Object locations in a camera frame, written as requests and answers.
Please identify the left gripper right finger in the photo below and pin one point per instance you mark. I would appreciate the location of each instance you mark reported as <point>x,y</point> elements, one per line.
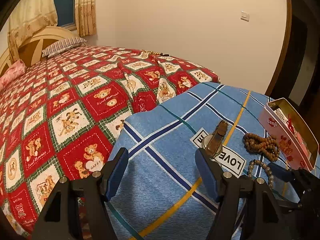
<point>263,218</point>

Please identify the window with blue blind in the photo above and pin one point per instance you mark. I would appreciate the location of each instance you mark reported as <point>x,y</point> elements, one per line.
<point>65,14</point>

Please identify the blue plaid blanket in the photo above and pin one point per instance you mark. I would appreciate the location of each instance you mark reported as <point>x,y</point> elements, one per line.
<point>161,194</point>

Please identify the yellow patterned curtain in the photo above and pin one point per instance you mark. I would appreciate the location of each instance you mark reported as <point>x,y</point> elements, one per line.
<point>28,17</point>
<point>85,17</point>

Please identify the cream wooden headboard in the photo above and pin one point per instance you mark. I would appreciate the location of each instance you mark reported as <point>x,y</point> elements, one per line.
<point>31,50</point>

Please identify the red teddy bear bedspread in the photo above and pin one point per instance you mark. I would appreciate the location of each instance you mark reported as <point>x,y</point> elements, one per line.
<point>63,116</point>

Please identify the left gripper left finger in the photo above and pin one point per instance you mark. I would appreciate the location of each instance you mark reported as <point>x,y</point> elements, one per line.
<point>60,219</point>

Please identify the yellow patterned left curtain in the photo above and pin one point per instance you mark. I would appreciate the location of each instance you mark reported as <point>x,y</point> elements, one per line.
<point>28,17</point>

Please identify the wooden door frame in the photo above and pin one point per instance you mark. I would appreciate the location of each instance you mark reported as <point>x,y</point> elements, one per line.
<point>291,54</point>

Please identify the pink pillow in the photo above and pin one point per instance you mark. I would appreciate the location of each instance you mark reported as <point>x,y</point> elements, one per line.
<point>16,70</point>

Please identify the pink metal tin box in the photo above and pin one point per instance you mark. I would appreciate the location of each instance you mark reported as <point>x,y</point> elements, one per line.
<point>295,138</point>

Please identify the striped pillow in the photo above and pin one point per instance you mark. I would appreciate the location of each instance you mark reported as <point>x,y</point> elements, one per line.
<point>61,46</point>

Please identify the yellow patterned right curtain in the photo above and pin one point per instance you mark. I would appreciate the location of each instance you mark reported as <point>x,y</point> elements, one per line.
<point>85,17</point>

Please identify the white wall switch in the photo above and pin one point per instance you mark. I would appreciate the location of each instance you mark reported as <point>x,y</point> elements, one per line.
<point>245,16</point>

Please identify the brown wooden bead mala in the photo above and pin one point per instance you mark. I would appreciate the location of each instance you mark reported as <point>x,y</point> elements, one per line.
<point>268,147</point>

